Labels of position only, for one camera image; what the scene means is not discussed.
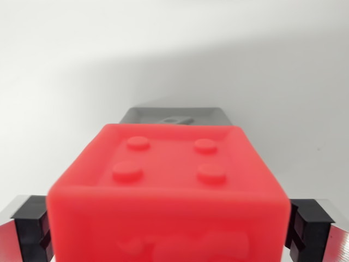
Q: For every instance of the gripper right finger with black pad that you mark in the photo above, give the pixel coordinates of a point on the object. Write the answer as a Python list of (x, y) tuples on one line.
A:
[(313, 226)]

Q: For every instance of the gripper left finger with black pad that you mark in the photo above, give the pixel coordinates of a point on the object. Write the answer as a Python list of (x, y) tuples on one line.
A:
[(27, 226)]

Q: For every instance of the red studded cube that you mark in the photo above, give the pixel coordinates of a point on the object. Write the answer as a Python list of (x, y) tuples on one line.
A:
[(169, 196)]

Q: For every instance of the grey studded cube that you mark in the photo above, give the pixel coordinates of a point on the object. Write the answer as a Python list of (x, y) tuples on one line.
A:
[(152, 116)]

